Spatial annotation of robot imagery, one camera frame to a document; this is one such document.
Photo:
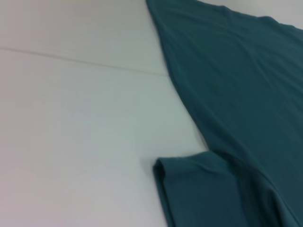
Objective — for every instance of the teal t-shirt with FREE print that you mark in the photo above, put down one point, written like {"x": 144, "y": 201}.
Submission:
{"x": 236, "y": 94}

